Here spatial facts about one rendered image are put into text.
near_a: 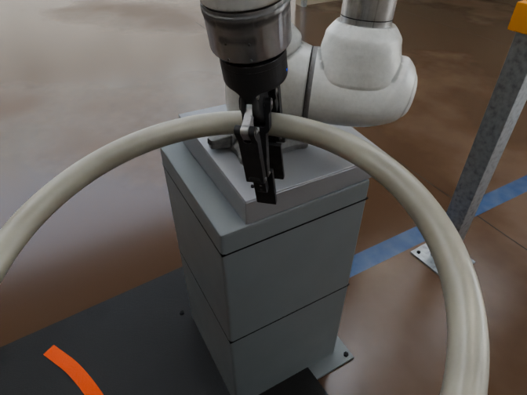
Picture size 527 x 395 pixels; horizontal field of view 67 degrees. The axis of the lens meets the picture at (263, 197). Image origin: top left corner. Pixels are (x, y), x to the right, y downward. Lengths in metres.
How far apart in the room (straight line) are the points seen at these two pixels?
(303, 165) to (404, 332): 0.98
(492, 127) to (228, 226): 1.06
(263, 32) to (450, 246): 0.26
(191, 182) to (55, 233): 1.33
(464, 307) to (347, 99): 0.55
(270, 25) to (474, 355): 0.33
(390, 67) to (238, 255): 0.49
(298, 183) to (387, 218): 1.32
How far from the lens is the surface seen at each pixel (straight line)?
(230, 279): 0.93
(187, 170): 1.01
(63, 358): 1.70
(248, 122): 0.46
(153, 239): 2.01
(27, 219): 0.51
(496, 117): 1.59
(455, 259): 0.39
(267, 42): 0.42
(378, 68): 0.82
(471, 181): 1.71
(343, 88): 0.83
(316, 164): 0.92
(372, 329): 1.68
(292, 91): 0.83
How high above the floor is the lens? 1.38
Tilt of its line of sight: 39 degrees down
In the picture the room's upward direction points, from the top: straight up
